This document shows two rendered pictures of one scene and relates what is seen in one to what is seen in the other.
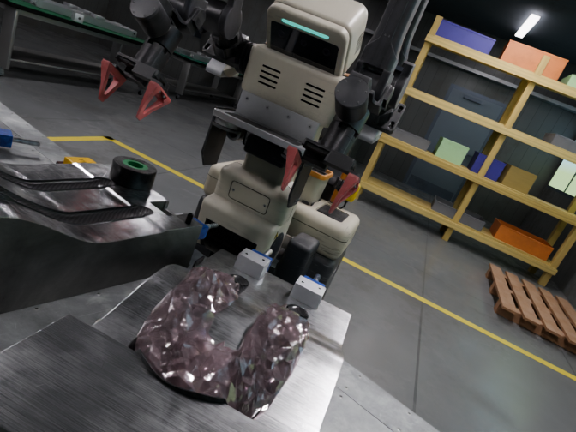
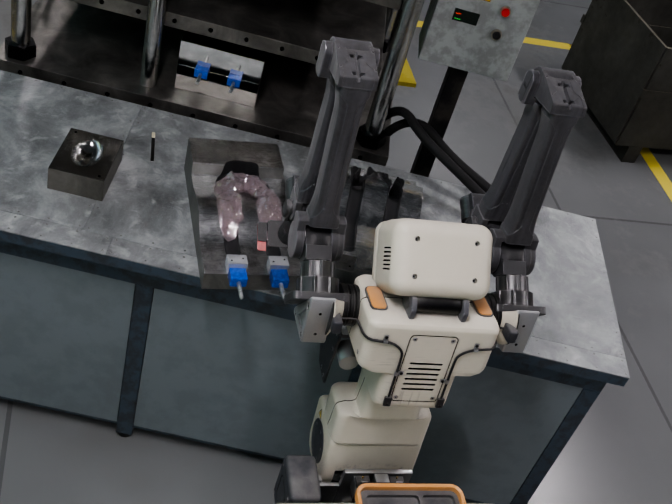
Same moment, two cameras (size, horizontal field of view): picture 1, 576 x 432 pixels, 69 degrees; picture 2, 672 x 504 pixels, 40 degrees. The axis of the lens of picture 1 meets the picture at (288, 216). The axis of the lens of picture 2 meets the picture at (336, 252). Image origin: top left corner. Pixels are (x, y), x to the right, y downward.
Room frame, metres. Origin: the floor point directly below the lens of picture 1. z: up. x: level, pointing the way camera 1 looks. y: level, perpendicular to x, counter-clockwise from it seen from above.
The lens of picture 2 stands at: (2.21, -0.84, 2.42)
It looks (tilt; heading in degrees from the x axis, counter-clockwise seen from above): 40 degrees down; 147
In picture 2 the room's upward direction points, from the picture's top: 18 degrees clockwise
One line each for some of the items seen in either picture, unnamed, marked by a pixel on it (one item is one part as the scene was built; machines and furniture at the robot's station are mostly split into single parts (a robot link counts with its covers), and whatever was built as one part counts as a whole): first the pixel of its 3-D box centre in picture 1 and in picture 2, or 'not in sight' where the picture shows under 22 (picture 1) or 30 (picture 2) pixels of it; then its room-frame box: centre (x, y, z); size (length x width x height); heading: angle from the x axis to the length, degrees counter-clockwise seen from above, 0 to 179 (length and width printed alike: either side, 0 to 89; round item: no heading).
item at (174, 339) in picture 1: (236, 320); (247, 199); (0.44, 0.01, 0.90); 0.26 x 0.18 x 0.08; 170
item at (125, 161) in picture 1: (133, 172); not in sight; (0.75, 0.30, 0.91); 0.08 x 0.08 x 0.04
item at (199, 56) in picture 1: (202, 77); not in sight; (8.73, 2.68, 0.43); 2.36 x 0.89 x 0.85; 166
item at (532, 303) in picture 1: (536, 308); not in sight; (3.92, -2.55, 0.06); 1.39 x 0.91 x 0.12; 167
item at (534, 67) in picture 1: (487, 149); not in sight; (5.66, -2.01, 1.25); 2.76 x 0.73 x 2.49; 77
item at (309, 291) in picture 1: (311, 288); (238, 280); (0.70, -0.09, 0.85); 0.13 x 0.05 x 0.05; 170
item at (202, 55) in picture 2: not in sight; (231, 39); (-0.44, 0.24, 0.87); 0.50 x 0.27 x 0.17; 153
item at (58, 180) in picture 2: not in sight; (86, 163); (0.18, -0.37, 0.83); 0.20 x 0.15 x 0.07; 153
